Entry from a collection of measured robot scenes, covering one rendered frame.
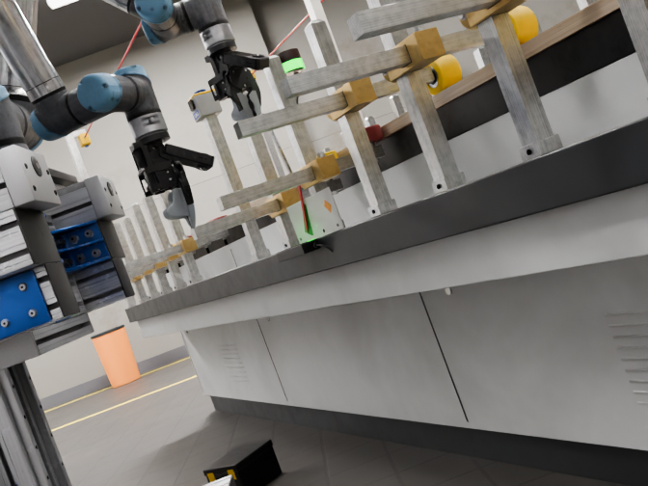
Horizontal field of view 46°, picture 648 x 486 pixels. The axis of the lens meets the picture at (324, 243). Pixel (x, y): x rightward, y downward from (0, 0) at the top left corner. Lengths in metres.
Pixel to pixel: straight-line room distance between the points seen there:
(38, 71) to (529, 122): 0.98
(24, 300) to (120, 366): 6.69
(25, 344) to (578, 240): 0.91
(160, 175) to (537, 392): 0.94
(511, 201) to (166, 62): 7.52
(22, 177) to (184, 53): 7.39
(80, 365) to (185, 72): 3.30
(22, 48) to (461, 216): 0.92
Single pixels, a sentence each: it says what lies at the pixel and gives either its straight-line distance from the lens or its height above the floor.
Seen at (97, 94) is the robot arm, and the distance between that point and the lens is 1.60.
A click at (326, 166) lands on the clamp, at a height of 0.85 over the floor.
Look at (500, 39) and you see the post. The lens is 1.22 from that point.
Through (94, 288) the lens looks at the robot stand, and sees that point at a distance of 1.73.
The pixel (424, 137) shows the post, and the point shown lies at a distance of 1.41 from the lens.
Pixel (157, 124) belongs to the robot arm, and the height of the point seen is 1.04.
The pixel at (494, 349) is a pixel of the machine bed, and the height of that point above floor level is 0.31.
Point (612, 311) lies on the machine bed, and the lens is 1.53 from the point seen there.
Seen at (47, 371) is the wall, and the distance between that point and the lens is 8.77.
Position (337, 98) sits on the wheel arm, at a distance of 1.58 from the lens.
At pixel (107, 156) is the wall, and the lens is 8.55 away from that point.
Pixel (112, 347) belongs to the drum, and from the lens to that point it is 7.95.
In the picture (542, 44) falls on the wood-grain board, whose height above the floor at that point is 0.88.
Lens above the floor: 0.70
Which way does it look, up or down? 1 degrees down
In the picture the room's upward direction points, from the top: 20 degrees counter-clockwise
